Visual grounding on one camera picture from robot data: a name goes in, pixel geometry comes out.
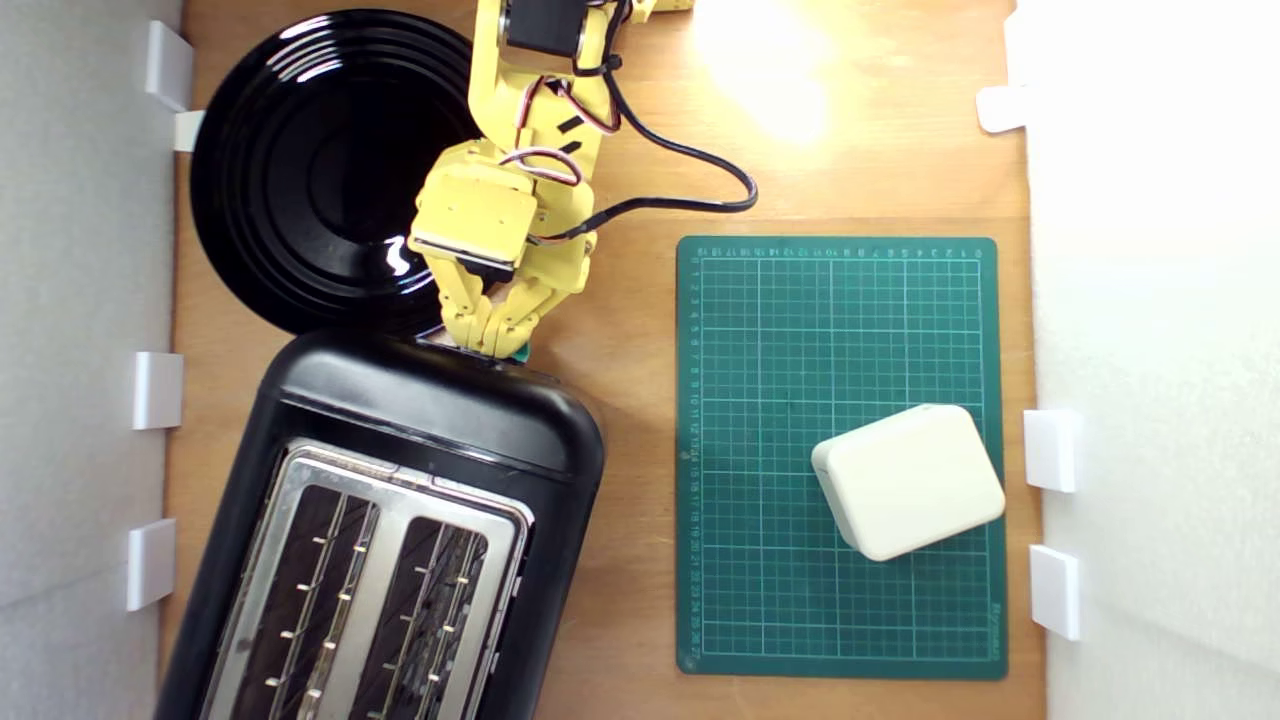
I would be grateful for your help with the teal toaster lever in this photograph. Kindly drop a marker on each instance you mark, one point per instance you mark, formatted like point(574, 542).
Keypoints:
point(522, 354)

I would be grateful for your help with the black two-slot toaster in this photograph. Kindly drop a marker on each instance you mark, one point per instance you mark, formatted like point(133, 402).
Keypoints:
point(430, 410)

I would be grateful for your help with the black ribbed plate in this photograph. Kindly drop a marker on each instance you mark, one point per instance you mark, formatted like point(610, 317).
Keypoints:
point(270, 200)

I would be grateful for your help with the green cutting mat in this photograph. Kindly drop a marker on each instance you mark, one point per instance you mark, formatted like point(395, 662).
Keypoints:
point(760, 400)

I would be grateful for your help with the white rounded block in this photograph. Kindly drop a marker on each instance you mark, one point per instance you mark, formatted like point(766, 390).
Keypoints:
point(910, 480)

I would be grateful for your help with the small white wall clip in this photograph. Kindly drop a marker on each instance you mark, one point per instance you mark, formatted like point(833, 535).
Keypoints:
point(188, 130)

